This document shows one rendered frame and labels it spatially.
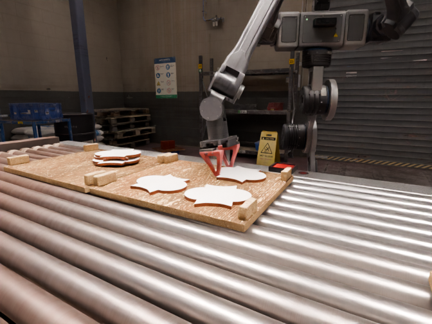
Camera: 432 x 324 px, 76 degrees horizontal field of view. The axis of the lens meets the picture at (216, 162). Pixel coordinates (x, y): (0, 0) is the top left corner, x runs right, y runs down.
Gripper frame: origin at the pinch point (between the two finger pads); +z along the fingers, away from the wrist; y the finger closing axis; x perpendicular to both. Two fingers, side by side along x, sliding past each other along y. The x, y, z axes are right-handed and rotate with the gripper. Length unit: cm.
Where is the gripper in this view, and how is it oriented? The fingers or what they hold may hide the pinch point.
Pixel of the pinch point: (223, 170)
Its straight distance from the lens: 78.4
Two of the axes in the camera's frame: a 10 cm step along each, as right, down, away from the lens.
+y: 5.2, -2.2, 8.3
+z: 1.5, 9.8, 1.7
